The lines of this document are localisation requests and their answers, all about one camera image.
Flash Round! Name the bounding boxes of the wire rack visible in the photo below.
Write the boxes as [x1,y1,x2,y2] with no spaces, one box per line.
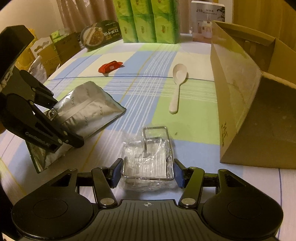
[121,126,177,192]

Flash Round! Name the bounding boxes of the silver foil pouch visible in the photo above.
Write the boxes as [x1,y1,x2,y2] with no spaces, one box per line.
[26,81,127,174]

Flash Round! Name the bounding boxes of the crumpled silver bag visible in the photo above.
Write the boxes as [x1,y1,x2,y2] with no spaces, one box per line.
[28,56,47,83]

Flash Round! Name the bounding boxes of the yellow plastic bag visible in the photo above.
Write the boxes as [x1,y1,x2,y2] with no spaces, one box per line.
[15,28,38,71]

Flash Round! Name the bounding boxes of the small brown cardboard boxes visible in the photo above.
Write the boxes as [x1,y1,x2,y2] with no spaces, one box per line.
[30,33,81,77]

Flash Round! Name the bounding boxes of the red snack packet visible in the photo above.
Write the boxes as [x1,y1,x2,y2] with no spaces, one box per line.
[98,61,123,74]

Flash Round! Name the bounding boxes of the checked tablecloth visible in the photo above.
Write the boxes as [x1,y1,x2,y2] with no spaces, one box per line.
[0,33,285,239]

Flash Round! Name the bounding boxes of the black instant food bowl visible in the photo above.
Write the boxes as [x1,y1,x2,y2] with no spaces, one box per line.
[80,20,121,50]

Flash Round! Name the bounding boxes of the beige window curtain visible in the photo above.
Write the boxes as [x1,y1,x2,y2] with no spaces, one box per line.
[56,0,193,34]

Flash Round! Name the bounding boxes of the white ceramic spoon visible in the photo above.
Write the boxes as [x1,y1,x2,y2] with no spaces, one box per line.
[169,63,187,114]

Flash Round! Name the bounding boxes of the brown cardboard box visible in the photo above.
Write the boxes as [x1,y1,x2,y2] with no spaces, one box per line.
[210,21,295,169]

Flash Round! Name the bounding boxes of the green tissue multipack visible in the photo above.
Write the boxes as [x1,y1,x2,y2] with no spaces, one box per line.
[113,0,180,44]

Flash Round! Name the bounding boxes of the white humidifier product box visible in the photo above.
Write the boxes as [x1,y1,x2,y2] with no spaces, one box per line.
[191,1,225,44]

